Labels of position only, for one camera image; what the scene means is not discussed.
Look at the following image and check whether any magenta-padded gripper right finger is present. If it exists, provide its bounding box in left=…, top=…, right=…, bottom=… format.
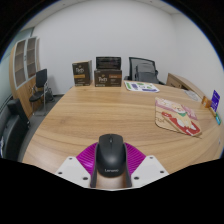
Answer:
left=123, top=141, right=170, bottom=189

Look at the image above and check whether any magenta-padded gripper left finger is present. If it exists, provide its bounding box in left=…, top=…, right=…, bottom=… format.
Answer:
left=54, top=141, right=99, bottom=189

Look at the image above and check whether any black computer mouse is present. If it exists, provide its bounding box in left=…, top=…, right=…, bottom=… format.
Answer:
left=94, top=133, right=128, bottom=178

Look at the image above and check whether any cartoon-print mouse pad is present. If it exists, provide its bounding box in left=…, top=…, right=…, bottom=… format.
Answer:
left=154, top=97, right=203, bottom=138

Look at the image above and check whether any black sofa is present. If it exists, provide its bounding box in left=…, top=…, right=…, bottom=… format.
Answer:
left=0, top=98, right=31, bottom=163

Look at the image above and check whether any white printed paper sheet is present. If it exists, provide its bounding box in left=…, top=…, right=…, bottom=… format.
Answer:
left=123, top=80, right=161, bottom=94

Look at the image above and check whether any round grey disc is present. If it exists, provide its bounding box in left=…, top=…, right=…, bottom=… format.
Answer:
left=184, top=89, right=203, bottom=103

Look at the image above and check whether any small orange box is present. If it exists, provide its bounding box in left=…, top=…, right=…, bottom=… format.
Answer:
left=201, top=95, right=213, bottom=109

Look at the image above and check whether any wooden side desk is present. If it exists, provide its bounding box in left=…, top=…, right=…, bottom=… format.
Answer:
left=165, top=72, right=208, bottom=101

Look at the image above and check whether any purple standing card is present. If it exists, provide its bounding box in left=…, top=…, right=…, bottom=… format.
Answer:
left=210, top=89, right=221, bottom=113

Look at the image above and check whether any tall brown cardboard box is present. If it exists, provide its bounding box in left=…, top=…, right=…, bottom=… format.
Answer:
left=71, top=59, right=93, bottom=87

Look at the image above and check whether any wide brown cardboard box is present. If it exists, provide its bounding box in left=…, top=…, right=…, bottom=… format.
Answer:
left=93, top=68, right=123, bottom=88

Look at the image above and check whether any black visitor chair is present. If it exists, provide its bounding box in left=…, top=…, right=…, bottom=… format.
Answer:
left=28, top=68, right=54, bottom=117

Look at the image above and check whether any wooden shelf cabinet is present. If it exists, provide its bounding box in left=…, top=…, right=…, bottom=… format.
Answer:
left=8, top=36, right=42, bottom=118

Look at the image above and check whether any grey mesh office chair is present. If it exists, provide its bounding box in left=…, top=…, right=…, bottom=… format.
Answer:
left=124, top=56, right=165, bottom=85

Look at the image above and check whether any black cardboard box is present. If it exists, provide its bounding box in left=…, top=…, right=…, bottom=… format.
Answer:
left=95, top=56, right=122, bottom=71

